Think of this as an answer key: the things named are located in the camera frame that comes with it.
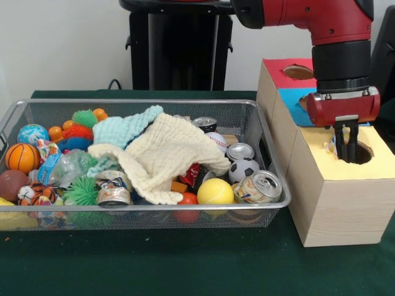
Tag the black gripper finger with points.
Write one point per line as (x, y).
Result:
(339, 142)
(353, 142)

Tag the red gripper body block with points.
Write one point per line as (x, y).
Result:
(342, 109)

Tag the colourful polka-dot cloth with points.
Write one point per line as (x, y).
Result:
(332, 145)

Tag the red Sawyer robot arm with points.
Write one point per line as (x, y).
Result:
(339, 27)

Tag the wooden box with three holes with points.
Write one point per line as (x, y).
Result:
(339, 209)

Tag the shallow mesh bin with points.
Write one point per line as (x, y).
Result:
(139, 219)

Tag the dark green tablecloth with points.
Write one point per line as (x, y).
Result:
(389, 120)
(185, 262)

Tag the black upright panel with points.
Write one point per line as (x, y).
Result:
(385, 61)

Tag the printed drink can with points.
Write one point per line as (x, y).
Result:
(259, 186)

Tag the black and white soccer ball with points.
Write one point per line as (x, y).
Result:
(243, 170)

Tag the silver drink can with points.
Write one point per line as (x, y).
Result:
(240, 151)

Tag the yellow tennis ball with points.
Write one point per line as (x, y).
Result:
(215, 191)

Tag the small red ball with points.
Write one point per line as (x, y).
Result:
(188, 198)

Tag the cream knitted cloth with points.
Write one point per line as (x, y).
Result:
(166, 148)

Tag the light blue knitted cloth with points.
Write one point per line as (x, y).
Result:
(117, 131)

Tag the blue green globe ball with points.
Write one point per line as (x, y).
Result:
(32, 134)

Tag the orange mini basketball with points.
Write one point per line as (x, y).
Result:
(22, 158)

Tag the brown mini football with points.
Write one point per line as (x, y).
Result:
(12, 185)

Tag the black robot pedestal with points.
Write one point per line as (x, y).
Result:
(179, 55)

